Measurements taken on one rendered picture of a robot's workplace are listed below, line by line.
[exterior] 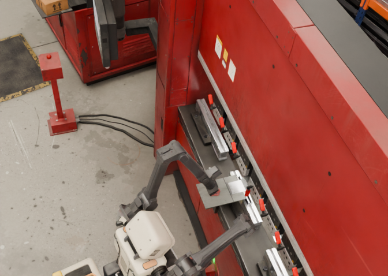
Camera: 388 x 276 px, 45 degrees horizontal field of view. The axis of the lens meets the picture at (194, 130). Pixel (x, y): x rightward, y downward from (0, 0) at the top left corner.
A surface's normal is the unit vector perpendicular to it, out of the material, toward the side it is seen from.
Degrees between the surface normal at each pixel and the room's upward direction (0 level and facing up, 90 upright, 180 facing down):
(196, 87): 90
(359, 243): 90
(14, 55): 0
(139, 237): 48
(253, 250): 0
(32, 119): 0
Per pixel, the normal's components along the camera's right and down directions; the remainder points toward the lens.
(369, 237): -0.94, 0.19
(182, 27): 0.32, 0.74
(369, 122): 0.08, -0.65
